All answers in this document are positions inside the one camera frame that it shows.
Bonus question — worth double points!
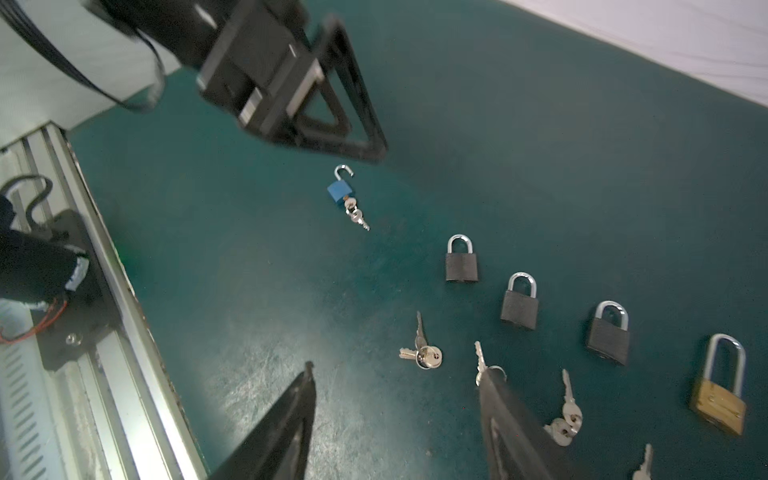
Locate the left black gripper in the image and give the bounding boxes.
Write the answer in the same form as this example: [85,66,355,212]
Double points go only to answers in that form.
[197,1,388,164]

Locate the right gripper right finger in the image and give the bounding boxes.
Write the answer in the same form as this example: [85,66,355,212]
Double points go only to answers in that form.
[478,369,582,479]

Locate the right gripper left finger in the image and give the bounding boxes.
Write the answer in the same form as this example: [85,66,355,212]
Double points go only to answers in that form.
[210,361,317,480]

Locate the blue padlock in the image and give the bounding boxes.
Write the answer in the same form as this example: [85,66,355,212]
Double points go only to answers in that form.
[327,164,370,231]

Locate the silver key pair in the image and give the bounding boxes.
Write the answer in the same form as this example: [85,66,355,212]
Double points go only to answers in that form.
[543,369,583,447]

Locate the silver key with ring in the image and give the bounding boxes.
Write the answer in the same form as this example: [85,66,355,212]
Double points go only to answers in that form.
[474,341,508,387]

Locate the silver keys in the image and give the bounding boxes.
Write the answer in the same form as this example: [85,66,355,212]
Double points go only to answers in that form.
[399,311,443,370]

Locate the small silver key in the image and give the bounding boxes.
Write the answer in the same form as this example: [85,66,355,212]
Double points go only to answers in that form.
[631,443,654,480]

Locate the dark padlock with keys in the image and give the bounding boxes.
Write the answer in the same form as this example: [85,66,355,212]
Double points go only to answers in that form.
[586,300,630,366]
[445,234,479,282]

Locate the dark padlock with keys top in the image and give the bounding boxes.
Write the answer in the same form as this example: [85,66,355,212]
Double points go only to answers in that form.
[445,234,479,282]

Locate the brass padlock long shackle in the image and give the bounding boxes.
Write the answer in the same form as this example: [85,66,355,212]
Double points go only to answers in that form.
[689,333,747,436]

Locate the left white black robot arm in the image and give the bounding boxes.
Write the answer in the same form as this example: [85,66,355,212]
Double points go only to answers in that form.
[83,0,388,163]

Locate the green table mat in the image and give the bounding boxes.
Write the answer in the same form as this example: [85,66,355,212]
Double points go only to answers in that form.
[68,1,767,479]

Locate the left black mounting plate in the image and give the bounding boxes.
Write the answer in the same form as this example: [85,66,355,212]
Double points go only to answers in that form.
[36,210,122,372]

